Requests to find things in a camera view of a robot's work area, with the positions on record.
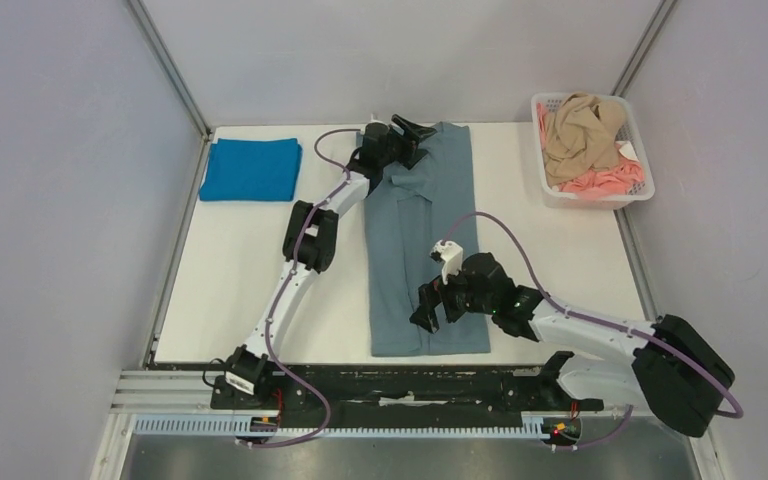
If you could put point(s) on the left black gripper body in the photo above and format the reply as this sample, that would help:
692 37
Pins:
398 148

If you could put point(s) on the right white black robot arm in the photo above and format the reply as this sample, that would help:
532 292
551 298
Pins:
666 368

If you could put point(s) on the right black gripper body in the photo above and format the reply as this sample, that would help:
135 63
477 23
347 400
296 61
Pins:
442 299

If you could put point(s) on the right aluminium corner post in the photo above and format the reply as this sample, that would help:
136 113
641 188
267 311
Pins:
652 31

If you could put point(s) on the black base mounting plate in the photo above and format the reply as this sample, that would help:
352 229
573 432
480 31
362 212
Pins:
311 387

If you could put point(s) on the pink t-shirt in basket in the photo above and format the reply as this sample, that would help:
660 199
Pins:
594 185

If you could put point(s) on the left aluminium corner post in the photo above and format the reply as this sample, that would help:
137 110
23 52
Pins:
145 23

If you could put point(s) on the beige t-shirt in basket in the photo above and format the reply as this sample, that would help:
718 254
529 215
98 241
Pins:
580 137

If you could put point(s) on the folded bright blue t-shirt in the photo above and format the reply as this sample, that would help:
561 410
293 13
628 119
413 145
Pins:
250 170

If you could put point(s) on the white plastic laundry basket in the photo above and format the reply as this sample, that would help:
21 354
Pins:
629 132

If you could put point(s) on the grey-blue t-shirt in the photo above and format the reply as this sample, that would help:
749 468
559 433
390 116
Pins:
406 214

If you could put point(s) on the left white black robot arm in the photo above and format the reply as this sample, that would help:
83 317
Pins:
309 244

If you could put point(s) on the white slotted cable duct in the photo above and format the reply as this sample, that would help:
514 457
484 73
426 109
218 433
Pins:
247 426

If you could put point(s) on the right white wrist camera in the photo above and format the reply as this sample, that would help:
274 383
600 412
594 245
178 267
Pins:
449 255

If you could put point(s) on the aluminium corner post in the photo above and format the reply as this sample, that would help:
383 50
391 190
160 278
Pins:
652 31
145 23

